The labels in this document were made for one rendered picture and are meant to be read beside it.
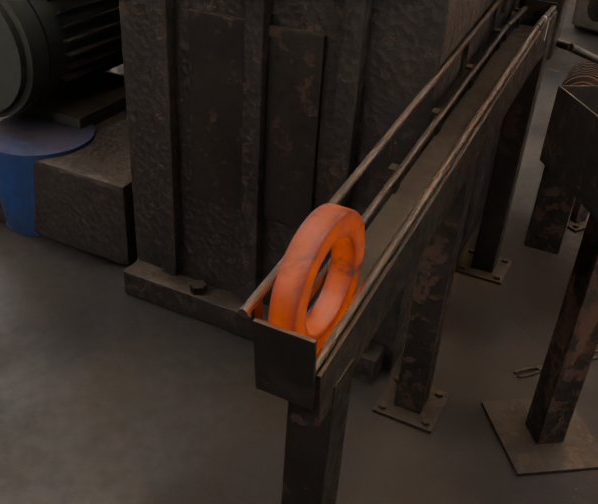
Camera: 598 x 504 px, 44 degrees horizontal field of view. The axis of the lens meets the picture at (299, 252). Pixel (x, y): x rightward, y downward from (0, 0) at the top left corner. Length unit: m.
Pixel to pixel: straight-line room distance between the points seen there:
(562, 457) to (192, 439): 0.74
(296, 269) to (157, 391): 0.92
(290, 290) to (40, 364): 1.06
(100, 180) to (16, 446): 0.70
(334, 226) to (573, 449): 0.98
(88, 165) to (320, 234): 1.29
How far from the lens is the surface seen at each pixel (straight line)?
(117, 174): 1.95
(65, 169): 2.01
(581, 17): 4.64
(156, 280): 1.85
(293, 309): 0.77
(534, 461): 1.60
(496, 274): 2.09
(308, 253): 0.77
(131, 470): 1.50
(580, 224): 2.47
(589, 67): 2.14
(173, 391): 1.64
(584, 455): 1.65
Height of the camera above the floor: 1.12
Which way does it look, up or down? 33 degrees down
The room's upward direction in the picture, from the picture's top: 4 degrees clockwise
